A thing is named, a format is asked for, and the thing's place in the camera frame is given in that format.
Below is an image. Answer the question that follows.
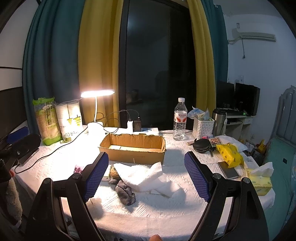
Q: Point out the grey dotted sock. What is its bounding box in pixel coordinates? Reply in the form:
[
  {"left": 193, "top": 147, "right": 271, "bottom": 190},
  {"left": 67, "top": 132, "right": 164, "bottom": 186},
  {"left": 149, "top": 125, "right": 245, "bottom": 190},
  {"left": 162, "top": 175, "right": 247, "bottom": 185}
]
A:
[{"left": 115, "top": 180, "right": 136, "bottom": 206}]

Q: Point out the white paper towel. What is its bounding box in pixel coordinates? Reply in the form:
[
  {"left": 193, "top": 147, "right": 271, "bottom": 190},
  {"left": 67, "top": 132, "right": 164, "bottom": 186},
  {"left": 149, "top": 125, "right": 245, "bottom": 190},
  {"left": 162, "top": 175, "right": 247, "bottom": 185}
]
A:
[{"left": 113, "top": 162, "right": 181, "bottom": 198}]

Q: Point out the pink fluffy object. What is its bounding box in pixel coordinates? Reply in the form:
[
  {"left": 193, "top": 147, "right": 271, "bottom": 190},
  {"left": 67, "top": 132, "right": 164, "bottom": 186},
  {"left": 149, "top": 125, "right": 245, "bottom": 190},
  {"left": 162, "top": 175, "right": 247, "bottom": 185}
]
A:
[{"left": 73, "top": 165, "right": 84, "bottom": 173}]

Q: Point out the brown plush pouch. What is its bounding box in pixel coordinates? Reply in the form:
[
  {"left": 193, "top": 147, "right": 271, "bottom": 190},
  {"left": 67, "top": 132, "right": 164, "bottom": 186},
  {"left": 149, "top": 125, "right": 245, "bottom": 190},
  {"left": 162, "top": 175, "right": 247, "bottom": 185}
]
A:
[{"left": 109, "top": 166, "right": 121, "bottom": 185}]

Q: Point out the green paper cup pack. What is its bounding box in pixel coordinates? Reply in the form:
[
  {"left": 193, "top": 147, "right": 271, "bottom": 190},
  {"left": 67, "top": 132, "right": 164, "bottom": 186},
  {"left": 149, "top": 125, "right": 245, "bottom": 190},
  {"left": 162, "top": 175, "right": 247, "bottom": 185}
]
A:
[{"left": 33, "top": 97, "right": 62, "bottom": 146}]

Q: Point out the yellow tissue box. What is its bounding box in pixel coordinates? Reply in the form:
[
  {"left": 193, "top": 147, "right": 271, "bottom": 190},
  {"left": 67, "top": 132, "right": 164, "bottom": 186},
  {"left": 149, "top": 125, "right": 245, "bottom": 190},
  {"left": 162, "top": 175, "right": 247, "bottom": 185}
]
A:
[{"left": 246, "top": 162, "right": 274, "bottom": 196}]

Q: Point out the dark smartphone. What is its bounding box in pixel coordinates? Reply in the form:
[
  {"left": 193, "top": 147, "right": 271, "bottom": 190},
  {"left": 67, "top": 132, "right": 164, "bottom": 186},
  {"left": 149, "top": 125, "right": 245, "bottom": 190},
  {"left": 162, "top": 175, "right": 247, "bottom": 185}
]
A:
[{"left": 218, "top": 161, "right": 239, "bottom": 180}]

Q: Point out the white paper cup pack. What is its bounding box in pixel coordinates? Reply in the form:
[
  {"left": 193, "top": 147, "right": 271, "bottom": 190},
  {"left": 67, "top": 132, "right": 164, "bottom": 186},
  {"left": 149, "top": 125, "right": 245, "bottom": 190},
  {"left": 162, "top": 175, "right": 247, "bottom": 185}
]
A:
[{"left": 56, "top": 99, "right": 83, "bottom": 142}]

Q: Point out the yellow wipes packet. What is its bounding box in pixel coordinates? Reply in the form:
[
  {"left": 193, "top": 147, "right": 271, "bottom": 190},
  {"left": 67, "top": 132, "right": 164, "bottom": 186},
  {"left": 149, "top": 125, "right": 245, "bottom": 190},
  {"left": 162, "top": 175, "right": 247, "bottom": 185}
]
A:
[{"left": 216, "top": 144, "right": 244, "bottom": 168}]

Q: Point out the white desk lamp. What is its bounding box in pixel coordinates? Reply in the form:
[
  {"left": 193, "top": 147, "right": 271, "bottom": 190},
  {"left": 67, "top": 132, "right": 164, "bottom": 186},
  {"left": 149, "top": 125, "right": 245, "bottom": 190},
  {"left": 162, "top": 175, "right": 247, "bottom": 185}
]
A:
[{"left": 81, "top": 89, "right": 115, "bottom": 137}]

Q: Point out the colourful patterned card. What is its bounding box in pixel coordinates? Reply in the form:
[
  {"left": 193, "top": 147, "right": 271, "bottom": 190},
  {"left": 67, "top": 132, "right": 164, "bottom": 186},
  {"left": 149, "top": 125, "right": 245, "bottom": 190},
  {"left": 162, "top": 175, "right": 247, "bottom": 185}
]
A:
[{"left": 208, "top": 137, "right": 222, "bottom": 148}]

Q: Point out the black round zip case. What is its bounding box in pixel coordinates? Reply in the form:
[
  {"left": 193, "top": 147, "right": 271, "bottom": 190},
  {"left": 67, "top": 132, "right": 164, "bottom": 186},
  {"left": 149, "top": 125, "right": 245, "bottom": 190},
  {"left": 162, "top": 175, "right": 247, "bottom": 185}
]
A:
[{"left": 192, "top": 138, "right": 211, "bottom": 154}]

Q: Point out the teal curtain left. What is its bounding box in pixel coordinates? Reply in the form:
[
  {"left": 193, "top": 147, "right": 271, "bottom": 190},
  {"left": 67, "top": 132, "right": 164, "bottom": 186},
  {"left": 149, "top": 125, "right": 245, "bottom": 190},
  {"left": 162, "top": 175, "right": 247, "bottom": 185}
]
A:
[{"left": 22, "top": 1, "right": 85, "bottom": 133}]

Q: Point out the teal curtain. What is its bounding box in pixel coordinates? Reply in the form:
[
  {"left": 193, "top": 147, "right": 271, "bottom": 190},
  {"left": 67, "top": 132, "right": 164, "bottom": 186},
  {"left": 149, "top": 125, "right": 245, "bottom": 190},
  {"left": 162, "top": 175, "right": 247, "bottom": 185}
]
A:
[
  {"left": 22, "top": 1, "right": 85, "bottom": 133},
  {"left": 201, "top": 1, "right": 228, "bottom": 90}
]

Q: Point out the white textured table cover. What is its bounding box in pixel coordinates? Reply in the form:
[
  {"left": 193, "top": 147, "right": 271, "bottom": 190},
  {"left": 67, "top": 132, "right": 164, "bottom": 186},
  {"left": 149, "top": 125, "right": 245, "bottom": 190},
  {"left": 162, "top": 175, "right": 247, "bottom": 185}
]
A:
[{"left": 14, "top": 126, "right": 276, "bottom": 239}]

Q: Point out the grey folding chair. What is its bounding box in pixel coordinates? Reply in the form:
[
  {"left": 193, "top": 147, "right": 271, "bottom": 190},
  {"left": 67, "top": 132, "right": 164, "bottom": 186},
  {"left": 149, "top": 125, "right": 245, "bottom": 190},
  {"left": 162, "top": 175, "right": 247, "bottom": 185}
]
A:
[{"left": 270, "top": 85, "right": 296, "bottom": 146}]

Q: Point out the white perforated basket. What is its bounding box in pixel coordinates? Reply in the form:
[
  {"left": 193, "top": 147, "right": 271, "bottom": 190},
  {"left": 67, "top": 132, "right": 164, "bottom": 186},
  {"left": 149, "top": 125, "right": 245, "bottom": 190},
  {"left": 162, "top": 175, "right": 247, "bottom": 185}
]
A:
[{"left": 192, "top": 118, "right": 215, "bottom": 139}]

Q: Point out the stainless steel thermos mug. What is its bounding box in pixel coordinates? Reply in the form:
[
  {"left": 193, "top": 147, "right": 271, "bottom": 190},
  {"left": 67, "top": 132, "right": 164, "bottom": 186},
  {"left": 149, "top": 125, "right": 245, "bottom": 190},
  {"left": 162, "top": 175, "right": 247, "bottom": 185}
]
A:
[{"left": 212, "top": 108, "right": 227, "bottom": 136}]

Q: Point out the brown cardboard box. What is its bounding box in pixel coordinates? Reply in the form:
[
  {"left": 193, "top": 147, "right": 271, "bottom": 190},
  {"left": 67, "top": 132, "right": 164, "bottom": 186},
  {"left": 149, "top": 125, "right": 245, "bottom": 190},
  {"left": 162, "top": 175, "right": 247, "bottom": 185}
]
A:
[{"left": 99, "top": 133, "right": 166, "bottom": 165}]

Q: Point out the white usb charger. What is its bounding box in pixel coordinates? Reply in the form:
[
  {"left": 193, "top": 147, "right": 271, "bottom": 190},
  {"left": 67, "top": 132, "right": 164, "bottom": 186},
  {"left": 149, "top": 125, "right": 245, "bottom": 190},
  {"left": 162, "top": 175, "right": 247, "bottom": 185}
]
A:
[{"left": 127, "top": 120, "right": 133, "bottom": 134}]

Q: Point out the black computer monitor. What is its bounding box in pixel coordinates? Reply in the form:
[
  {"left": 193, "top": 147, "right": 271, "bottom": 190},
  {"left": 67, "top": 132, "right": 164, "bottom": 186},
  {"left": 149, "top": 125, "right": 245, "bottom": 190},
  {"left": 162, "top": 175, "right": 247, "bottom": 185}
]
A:
[{"left": 235, "top": 83, "right": 260, "bottom": 116}]

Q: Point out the clear water bottle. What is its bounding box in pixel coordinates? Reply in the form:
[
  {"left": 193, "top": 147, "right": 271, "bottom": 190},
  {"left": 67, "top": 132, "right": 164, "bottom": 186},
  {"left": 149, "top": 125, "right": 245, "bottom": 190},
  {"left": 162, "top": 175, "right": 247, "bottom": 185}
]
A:
[{"left": 173, "top": 97, "right": 187, "bottom": 141}]

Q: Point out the black power adapter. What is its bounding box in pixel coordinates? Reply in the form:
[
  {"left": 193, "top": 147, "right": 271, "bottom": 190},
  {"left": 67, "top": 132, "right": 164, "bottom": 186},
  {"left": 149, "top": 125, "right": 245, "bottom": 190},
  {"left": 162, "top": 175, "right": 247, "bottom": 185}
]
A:
[{"left": 133, "top": 116, "right": 142, "bottom": 132}]

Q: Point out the white blue small box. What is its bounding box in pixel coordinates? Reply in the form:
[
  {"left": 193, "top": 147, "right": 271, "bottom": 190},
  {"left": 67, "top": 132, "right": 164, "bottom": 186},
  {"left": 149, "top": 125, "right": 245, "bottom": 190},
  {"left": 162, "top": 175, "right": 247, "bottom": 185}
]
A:
[{"left": 133, "top": 128, "right": 159, "bottom": 136}]

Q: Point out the yellow curtain right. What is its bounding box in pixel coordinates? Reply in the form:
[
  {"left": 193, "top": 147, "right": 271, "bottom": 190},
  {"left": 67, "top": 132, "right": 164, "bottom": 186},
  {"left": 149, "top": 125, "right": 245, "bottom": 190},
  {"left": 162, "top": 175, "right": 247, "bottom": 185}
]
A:
[{"left": 187, "top": 0, "right": 216, "bottom": 112}]

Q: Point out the teal curtain right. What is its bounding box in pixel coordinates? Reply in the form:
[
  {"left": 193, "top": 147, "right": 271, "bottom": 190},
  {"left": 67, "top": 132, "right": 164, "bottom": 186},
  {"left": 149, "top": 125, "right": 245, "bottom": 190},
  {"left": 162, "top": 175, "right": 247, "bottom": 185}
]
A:
[{"left": 201, "top": 1, "right": 228, "bottom": 90}]

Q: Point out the black lamp cable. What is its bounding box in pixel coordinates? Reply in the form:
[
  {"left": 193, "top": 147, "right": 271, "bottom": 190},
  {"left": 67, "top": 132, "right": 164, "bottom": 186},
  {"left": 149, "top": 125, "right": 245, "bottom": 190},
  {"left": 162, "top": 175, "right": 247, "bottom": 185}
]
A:
[{"left": 14, "top": 108, "right": 141, "bottom": 174}]

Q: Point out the white wall air conditioner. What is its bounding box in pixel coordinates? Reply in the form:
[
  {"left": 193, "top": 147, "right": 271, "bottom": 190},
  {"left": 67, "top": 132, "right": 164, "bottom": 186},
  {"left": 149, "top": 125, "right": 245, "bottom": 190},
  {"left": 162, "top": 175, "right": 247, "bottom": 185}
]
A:
[{"left": 228, "top": 28, "right": 276, "bottom": 44}]

